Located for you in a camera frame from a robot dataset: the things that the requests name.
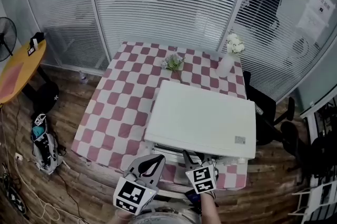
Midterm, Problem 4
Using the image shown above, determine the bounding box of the round yellow table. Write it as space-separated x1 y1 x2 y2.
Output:
0 37 52 105

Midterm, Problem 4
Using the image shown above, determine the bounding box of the black office chair with headrest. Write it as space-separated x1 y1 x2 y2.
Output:
243 70 310 166

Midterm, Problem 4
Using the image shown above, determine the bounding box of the pink white checkered tablecloth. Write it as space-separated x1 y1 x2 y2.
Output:
71 41 250 191

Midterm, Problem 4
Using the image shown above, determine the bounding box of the teal cloth item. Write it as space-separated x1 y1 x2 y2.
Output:
32 125 45 138

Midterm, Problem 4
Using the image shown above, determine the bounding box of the person's torso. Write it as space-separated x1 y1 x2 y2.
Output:
128 200 202 224

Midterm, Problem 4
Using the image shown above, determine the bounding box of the small pale flower sprig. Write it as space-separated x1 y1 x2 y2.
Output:
160 52 186 84

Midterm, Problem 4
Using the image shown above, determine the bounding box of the person's left forearm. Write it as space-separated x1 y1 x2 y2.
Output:
106 211 137 224

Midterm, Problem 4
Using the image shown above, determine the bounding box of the white cable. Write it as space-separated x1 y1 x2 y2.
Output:
13 159 87 224

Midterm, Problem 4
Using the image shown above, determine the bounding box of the black cap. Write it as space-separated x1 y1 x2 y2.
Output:
33 82 60 115

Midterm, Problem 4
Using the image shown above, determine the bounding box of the person's right forearm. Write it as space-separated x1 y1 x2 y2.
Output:
199 190 222 224

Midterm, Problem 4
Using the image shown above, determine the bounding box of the white vase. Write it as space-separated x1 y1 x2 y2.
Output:
215 53 236 78

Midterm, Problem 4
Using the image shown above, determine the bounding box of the gray backpack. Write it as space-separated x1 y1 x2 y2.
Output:
31 112 65 175

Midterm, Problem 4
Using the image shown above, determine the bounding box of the thin black cable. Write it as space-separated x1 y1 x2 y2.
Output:
56 172 85 219

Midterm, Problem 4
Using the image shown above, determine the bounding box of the white metal rack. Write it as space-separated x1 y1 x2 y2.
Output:
288 180 337 224

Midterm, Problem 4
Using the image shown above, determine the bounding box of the clear plastic bottle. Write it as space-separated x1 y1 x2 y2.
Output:
78 70 89 85

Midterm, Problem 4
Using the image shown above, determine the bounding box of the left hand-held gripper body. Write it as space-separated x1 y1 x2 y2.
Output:
113 170 158 216

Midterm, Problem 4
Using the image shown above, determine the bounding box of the black mesh office chair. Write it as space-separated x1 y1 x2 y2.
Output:
300 123 337 180

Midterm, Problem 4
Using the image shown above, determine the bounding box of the black shelf rack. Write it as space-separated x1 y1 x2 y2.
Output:
313 100 337 139

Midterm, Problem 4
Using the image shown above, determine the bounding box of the black white patterned tag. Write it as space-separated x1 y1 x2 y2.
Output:
34 113 47 127

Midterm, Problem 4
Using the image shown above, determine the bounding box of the white window blind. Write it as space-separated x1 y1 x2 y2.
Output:
218 0 337 101
19 0 111 71
86 0 251 71

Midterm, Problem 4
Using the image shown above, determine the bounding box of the small black box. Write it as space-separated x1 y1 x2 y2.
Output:
30 32 45 43

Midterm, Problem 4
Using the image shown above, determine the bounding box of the black standing fan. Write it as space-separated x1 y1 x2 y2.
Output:
0 17 18 63

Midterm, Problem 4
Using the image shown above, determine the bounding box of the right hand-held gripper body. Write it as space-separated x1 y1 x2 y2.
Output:
185 164 219 195

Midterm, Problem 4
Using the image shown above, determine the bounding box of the white microwave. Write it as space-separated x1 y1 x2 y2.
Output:
144 79 257 166

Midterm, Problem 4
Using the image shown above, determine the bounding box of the black cable bundle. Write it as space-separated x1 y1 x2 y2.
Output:
0 162 30 221

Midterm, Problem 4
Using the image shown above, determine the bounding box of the white paper notice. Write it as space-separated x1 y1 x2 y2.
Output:
296 8 330 37

